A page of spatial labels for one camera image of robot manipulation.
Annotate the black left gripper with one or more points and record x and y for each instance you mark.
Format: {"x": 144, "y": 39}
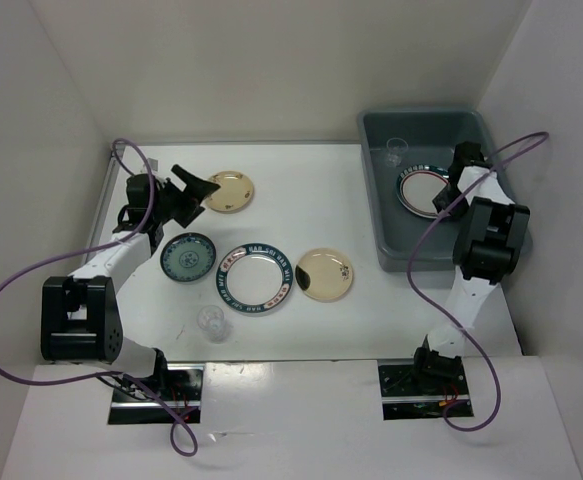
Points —
{"x": 190, "y": 204}

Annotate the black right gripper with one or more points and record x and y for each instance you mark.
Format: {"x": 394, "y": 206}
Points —
{"x": 441, "y": 200}

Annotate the green red ring plate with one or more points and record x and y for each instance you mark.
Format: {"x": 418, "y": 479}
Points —
{"x": 418, "y": 185}

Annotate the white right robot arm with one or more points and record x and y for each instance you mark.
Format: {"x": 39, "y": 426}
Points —
{"x": 488, "y": 246}

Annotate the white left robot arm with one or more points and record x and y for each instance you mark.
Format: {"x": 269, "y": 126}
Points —
{"x": 80, "y": 321}

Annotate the clear plastic cup in bin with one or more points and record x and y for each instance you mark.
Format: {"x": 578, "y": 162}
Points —
{"x": 396, "y": 149}

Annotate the beige dish with flowers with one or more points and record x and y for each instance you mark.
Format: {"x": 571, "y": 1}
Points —
{"x": 235, "y": 191}

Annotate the blue floral green dish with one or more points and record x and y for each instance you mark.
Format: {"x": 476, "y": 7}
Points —
{"x": 188, "y": 257}

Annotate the clear plastic cup on table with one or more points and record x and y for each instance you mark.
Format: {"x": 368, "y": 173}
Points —
{"x": 212, "y": 322}

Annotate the beige dish with dark spot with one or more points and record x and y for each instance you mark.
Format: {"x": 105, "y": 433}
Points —
{"x": 324, "y": 274}

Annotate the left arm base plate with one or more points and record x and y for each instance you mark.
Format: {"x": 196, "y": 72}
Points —
{"x": 182, "y": 392}

